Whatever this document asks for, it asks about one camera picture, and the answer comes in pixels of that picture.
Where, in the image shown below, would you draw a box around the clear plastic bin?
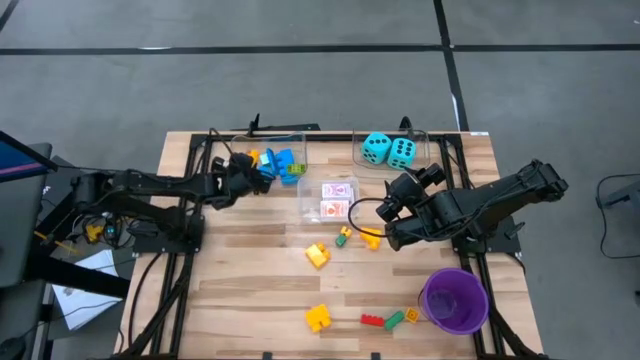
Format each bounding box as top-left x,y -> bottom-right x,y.
228,132 -> 308,187
351,128 -> 431,181

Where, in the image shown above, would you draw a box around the teal foam die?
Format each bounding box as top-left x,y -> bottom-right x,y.
386,137 -> 418,171
360,131 -> 393,166

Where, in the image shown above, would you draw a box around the large yellow two-stud block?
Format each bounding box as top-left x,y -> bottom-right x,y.
304,303 -> 333,334

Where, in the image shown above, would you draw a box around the small clear plastic box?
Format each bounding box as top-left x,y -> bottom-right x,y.
295,177 -> 360,225

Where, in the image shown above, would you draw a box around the green toy brick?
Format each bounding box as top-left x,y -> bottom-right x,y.
383,310 -> 406,332

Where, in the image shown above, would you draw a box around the purple plastic bucket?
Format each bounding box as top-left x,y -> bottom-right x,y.
421,267 -> 490,336

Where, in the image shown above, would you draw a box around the white paper sheets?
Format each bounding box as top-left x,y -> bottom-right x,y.
51,248 -> 124,331

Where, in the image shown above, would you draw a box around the large blue toy block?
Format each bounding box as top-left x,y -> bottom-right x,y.
267,147 -> 296,177

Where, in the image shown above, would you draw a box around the orange yellow toy block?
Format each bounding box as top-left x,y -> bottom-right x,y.
360,227 -> 384,251

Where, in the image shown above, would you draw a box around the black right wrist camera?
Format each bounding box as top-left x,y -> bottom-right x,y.
413,162 -> 447,190

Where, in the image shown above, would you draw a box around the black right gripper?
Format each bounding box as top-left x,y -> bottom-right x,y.
375,171 -> 432,225

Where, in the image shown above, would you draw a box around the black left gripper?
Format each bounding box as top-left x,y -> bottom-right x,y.
209,152 -> 275,211

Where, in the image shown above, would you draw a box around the black side cart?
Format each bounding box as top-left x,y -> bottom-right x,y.
0,142 -> 132,360

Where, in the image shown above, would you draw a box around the blue screen monitor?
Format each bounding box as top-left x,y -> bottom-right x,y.
0,130 -> 59,184

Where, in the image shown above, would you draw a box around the black camera cable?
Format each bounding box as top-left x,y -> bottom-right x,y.
347,197 -> 401,239

